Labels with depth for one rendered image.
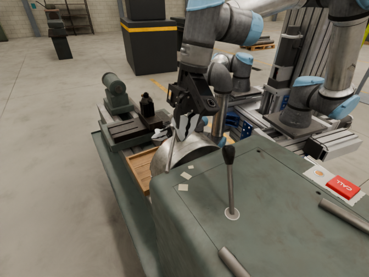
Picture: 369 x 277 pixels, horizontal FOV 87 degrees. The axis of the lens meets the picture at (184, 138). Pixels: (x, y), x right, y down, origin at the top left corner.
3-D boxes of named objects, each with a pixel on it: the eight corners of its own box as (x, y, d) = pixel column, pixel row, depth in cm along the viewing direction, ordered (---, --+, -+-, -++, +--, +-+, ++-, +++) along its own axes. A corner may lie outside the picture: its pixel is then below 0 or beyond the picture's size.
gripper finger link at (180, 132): (174, 133, 60) (179, 105, 56) (184, 143, 56) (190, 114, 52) (166, 134, 58) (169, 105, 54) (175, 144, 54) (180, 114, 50)
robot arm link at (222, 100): (240, 62, 95) (227, 143, 123) (218, 60, 99) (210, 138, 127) (234, 68, 87) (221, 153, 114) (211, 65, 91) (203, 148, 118)
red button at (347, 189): (357, 193, 53) (361, 188, 52) (346, 202, 51) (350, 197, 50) (334, 178, 57) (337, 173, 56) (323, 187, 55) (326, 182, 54)
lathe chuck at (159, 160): (222, 173, 98) (217, 127, 77) (169, 210, 89) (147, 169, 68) (211, 163, 104) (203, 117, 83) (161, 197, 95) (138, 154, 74)
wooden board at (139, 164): (202, 170, 114) (202, 165, 111) (144, 196, 98) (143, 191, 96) (177, 143, 134) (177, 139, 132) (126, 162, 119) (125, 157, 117)
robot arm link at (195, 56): (219, 50, 45) (191, 45, 40) (214, 70, 47) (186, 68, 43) (201, 44, 50) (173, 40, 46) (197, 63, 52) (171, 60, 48)
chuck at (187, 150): (227, 178, 95) (223, 131, 74) (173, 216, 86) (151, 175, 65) (222, 174, 98) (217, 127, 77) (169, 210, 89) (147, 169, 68)
